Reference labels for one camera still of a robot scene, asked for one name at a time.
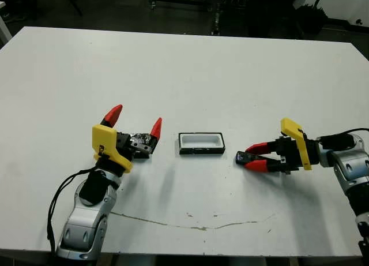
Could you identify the black slanted leg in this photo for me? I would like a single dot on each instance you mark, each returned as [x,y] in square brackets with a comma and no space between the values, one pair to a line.
[75,5]

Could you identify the left gripper yellow mount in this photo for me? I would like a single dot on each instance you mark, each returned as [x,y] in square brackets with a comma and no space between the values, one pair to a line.
[105,136]

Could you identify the tall black equipment stack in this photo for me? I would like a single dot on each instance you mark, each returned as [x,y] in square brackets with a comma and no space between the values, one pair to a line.
[259,18]

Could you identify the black box white lining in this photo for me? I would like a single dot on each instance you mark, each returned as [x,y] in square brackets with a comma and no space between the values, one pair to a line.
[201,140]

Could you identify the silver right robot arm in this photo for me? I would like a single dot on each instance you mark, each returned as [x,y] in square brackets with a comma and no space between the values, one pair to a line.
[348,168]

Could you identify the right gripper yellow mount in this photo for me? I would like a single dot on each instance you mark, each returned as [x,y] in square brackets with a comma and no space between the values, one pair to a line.
[299,145]

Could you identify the shiny black box lid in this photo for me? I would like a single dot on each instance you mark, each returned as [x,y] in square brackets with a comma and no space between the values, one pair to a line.
[141,137]

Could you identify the small black floor item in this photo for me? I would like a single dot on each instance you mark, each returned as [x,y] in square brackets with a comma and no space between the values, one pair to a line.
[359,21]

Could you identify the black tangled bundle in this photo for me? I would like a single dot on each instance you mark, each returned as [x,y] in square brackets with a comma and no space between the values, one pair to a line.
[312,18]

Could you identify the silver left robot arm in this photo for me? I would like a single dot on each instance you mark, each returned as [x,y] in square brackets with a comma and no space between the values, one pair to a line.
[83,220]

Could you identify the black camera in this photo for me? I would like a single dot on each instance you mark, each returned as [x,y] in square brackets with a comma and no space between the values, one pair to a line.
[241,157]

